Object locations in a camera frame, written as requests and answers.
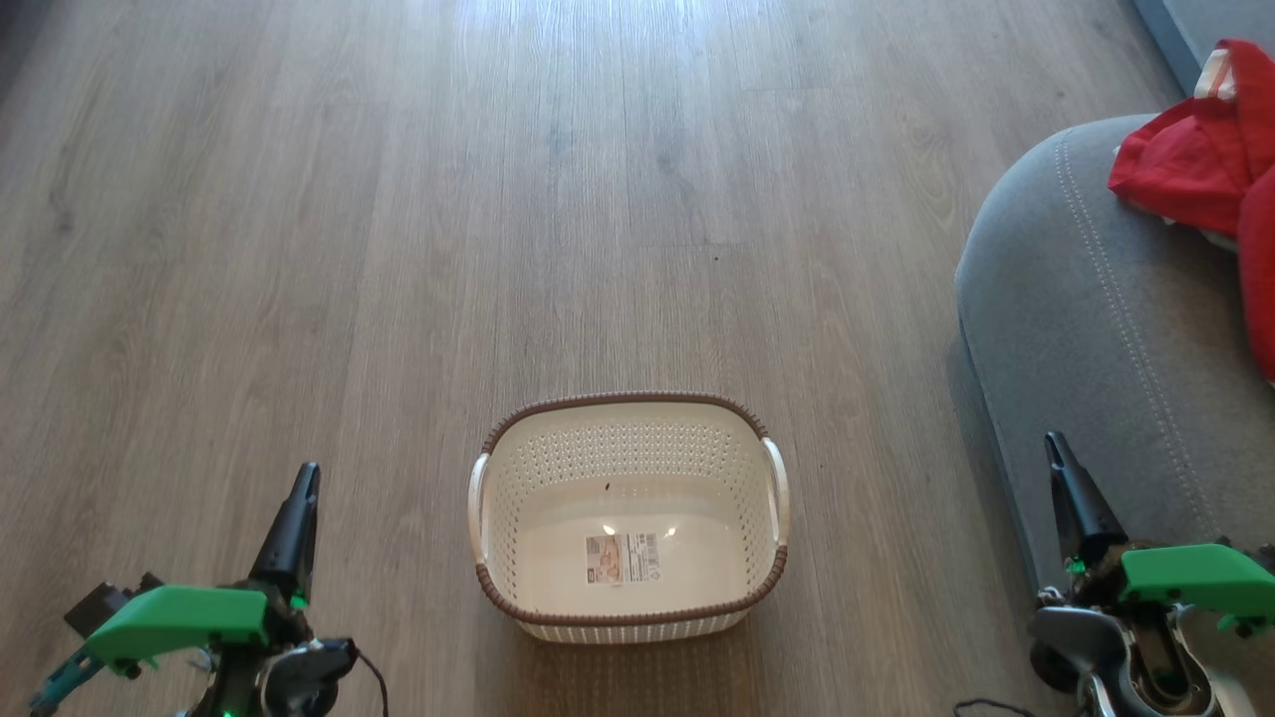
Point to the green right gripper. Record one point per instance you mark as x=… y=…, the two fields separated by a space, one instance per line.
x=1195 y=578

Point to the white perforated laundry basket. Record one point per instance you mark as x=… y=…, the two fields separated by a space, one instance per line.
x=558 y=468

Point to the paper label sticker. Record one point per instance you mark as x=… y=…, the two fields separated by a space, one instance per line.
x=623 y=558

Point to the large red garment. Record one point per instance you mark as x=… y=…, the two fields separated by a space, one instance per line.
x=1185 y=159

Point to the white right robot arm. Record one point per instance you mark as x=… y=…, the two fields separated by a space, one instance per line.
x=1086 y=647

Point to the grey fabric sofa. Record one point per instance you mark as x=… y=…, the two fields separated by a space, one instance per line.
x=1086 y=329

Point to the red garment with white trim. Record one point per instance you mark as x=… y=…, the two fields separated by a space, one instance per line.
x=1260 y=289

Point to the white cloth garment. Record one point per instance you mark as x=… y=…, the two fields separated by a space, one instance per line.
x=1215 y=78

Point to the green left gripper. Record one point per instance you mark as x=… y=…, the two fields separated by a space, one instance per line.
x=179 y=617

